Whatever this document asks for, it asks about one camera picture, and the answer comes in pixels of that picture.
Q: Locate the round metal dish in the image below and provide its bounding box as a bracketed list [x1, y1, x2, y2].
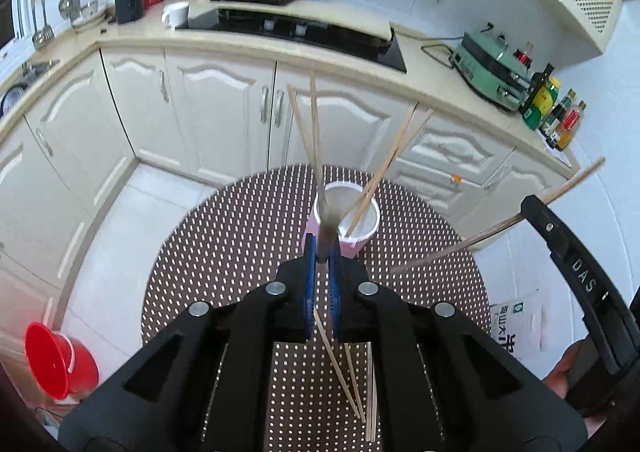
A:
[0, 86, 25, 117]

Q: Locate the cream cabinet drawer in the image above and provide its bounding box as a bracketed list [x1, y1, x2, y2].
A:
[395, 119, 518, 187]

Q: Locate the red plastic bucket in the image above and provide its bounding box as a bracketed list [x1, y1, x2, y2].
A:
[24, 322, 100, 403]

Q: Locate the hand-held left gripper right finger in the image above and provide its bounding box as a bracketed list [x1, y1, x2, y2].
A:
[327, 242, 588, 452]

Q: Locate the white printed rice bag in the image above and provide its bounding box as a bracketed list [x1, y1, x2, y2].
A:
[489, 288, 545, 362]

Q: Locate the pink cup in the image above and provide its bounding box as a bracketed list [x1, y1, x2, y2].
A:
[302, 180, 381, 257]

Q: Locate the black glass gas hob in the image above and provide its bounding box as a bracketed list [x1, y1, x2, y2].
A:
[175, 6, 407, 75]

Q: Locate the white paper sheet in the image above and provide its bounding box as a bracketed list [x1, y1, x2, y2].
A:
[542, 142, 573, 167]

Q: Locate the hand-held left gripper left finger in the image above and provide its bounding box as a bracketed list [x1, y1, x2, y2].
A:
[59, 233, 321, 452]

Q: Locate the beige board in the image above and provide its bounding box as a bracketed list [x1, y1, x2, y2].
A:
[215, 0, 396, 42]

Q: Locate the dark glass bottle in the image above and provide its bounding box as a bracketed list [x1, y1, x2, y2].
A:
[520, 62, 556, 115]

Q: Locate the green plastic bottle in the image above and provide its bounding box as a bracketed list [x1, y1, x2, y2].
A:
[522, 78, 561, 130]

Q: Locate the stack of bowls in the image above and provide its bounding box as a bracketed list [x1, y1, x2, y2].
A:
[70, 2, 108, 30]

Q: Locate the beige kitchen countertop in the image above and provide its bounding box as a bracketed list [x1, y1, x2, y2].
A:
[0, 0, 586, 173]

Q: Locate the person's right hand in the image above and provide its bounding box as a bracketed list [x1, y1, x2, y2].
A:
[545, 339, 615, 440]

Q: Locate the dark sauce bottle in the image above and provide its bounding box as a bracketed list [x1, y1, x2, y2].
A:
[540, 89, 577, 137]

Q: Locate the green electric cooker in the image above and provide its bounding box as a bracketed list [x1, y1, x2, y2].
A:
[452, 24, 533, 112]

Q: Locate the white mug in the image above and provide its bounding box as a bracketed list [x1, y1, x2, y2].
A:
[161, 2, 191, 30]

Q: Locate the brown polka dot tablecloth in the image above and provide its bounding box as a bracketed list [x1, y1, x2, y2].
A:
[141, 163, 493, 452]

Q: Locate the black power cord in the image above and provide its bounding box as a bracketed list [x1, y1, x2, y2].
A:
[390, 29, 463, 70]

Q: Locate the metal slotted spatula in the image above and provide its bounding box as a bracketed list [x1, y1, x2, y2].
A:
[31, 0, 55, 50]

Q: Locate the red sauce bottle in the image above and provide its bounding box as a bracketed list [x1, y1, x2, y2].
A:
[555, 102, 587, 151]

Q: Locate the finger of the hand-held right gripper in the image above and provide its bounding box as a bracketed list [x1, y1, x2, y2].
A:
[519, 193, 577, 261]

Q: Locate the steel kitchen sink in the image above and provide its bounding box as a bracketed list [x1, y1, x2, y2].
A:
[0, 59, 61, 120]

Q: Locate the single thin wooden chopstick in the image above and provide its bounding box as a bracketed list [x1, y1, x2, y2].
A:
[366, 342, 378, 442]
[340, 108, 435, 227]
[389, 157, 607, 275]
[314, 312, 366, 421]
[309, 72, 332, 253]
[287, 84, 332, 253]
[346, 105, 417, 237]
[343, 343, 363, 411]

